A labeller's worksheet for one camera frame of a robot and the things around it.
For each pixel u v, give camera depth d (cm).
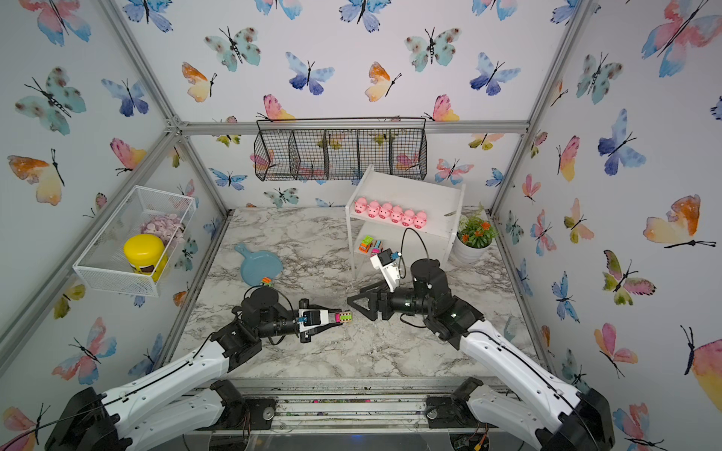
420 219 71
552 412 40
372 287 69
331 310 61
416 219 71
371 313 60
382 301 59
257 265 105
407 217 71
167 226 69
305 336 64
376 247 86
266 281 98
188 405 57
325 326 60
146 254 62
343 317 69
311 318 58
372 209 73
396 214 72
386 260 61
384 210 73
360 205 74
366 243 87
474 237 95
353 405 76
